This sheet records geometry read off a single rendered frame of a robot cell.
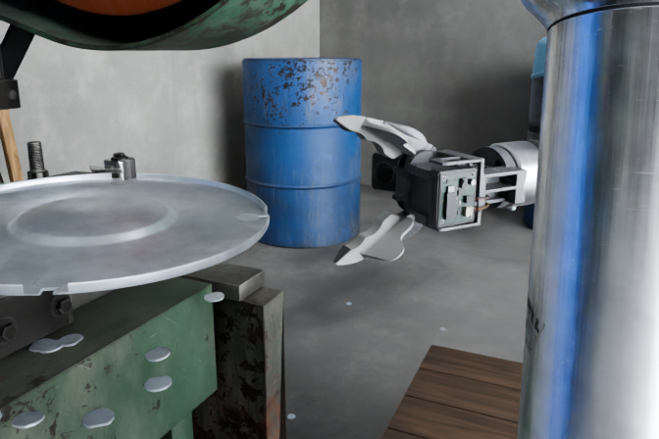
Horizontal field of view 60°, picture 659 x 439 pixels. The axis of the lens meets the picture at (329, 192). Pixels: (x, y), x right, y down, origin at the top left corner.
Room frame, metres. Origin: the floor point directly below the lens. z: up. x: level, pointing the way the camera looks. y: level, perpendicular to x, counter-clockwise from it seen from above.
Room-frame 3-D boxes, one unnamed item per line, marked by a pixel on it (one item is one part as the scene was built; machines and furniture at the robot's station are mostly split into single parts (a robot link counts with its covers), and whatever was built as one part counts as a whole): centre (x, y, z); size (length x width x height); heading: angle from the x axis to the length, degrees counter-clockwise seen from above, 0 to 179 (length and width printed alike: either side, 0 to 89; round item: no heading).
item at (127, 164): (0.68, 0.25, 0.75); 0.03 x 0.03 x 0.10; 65
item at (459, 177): (0.60, -0.14, 0.78); 0.12 x 0.09 x 0.08; 116
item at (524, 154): (0.65, -0.21, 0.78); 0.08 x 0.05 x 0.08; 26
